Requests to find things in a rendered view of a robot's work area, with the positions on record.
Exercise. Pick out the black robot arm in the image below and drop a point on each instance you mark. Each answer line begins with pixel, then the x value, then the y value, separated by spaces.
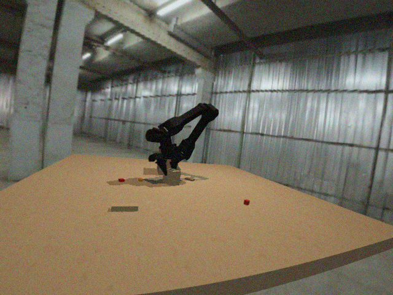
pixel 174 125

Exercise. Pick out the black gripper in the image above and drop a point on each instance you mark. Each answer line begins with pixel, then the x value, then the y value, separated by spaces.
pixel 160 157

